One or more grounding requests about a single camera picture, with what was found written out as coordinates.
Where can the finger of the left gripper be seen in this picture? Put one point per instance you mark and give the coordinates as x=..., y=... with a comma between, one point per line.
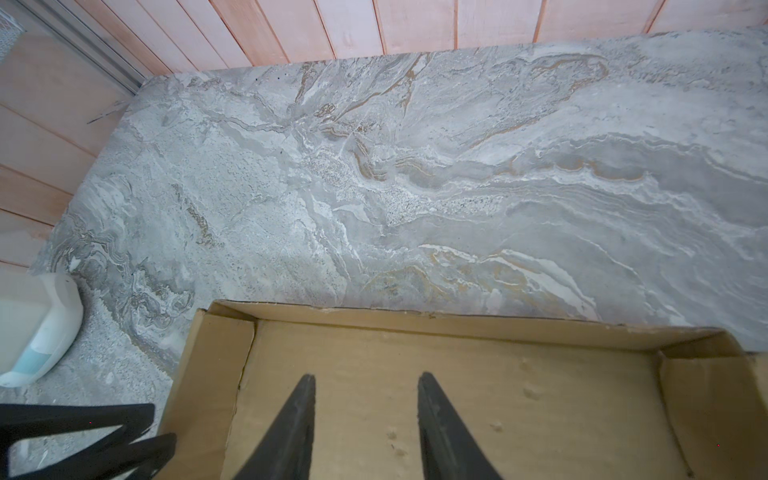
x=141, y=460
x=21, y=421

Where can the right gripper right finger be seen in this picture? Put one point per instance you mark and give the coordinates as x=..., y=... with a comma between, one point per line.
x=448, y=450

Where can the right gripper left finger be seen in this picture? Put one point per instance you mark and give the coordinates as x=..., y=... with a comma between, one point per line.
x=285, y=451

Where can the brown cardboard box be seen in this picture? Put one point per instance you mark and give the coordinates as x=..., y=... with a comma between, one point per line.
x=543, y=398

